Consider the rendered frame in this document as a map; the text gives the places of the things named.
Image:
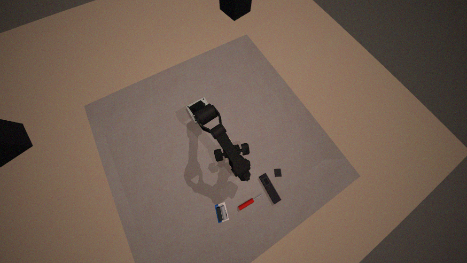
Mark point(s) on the red-handled screwdriver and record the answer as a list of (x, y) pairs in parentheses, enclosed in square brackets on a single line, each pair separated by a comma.
[(245, 204)]

